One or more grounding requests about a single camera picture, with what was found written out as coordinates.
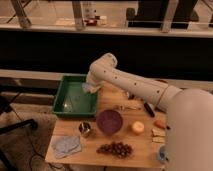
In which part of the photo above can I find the blue sponge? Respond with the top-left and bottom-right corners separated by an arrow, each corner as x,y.
82,83 -> 95,93

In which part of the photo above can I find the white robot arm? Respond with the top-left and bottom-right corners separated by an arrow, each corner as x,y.
86,53 -> 213,171

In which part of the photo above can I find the green plastic tray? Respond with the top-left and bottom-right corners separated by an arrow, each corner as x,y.
52,75 -> 98,118

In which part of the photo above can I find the metal fork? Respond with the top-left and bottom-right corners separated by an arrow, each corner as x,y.
115,105 -> 141,110

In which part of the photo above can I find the black and silver can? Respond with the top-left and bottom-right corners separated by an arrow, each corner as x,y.
126,92 -> 135,100

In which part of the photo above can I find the purple bowl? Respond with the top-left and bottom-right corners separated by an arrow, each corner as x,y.
96,110 -> 123,135

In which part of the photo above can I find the small metal cup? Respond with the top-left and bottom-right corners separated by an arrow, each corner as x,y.
79,122 -> 91,137

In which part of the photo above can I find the yellow round fruit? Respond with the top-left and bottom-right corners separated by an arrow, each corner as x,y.
131,121 -> 145,135

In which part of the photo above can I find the blue cloth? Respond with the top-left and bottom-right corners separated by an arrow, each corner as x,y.
52,136 -> 81,159

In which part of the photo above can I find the bunch of dark grapes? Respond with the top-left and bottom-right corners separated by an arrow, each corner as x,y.
96,142 -> 133,158

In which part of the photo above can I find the orange carrot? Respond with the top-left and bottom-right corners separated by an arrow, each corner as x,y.
154,120 -> 166,130

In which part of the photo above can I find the yellow banana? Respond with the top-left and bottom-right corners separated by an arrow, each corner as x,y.
152,129 -> 166,143

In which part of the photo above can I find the blue small cup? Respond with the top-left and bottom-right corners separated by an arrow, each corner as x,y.
157,146 -> 166,164

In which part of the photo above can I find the black handled knife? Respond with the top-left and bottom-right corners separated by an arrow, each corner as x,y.
144,102 -> 155,117

